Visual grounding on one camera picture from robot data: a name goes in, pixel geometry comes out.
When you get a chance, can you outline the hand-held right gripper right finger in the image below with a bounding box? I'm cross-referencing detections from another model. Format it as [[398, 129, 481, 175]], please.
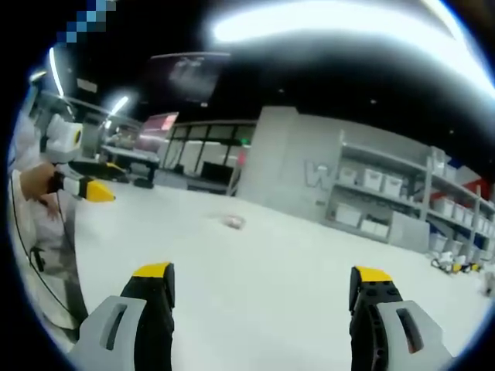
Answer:
[[349, 265, 456, 371]]

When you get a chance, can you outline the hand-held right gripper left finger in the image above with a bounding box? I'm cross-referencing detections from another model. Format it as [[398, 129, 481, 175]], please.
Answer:
[[67, 261, 176, 371]]

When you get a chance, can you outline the person's left hand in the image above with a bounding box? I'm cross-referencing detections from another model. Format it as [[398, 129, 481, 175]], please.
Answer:
[[18, 162, 65, 222]]

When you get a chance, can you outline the grey work table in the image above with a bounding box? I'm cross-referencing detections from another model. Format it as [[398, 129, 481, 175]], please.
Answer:
[[101, 143, 161, 183]]

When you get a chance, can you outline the narrow ceiling light strip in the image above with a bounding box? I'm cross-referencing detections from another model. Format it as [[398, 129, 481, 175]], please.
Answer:
[[110, 95, 130, 116], [48, 48, 66, 98]]

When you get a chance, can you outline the person in white clothes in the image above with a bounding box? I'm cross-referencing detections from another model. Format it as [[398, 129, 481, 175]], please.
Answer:
[[7, 111, 78, 337]]

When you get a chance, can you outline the pink display screen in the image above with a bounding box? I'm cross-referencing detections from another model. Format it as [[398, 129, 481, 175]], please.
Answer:
[[142, 111, 179, 152]]

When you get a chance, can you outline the pile of white yellow devices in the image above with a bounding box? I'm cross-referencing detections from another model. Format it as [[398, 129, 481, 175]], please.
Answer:
[[430, 250, 483, 276]]

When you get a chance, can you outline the black desktop monitor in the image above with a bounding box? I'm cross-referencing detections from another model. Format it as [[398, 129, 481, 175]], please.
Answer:
[[200, 161, 235, 183]]

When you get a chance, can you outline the grey metal shelf rack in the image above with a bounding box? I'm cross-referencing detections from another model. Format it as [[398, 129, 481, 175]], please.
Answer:
[[324, 131, 495, 264]]

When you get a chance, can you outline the row of white storage bins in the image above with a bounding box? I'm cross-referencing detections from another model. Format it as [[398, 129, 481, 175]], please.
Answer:
[[335, 146, 495, 258]]

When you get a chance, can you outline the large bright ceiling light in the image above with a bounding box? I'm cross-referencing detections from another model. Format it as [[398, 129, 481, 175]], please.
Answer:
[[200, 0, 465, 47]]

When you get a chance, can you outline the thin black cable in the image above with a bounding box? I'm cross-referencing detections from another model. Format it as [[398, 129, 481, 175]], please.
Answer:
[[9, 169, 84, 322]]

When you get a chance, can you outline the glass partition with dark frame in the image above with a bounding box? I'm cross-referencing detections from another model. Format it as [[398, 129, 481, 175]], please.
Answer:
[[164, 120, 257, 185]]

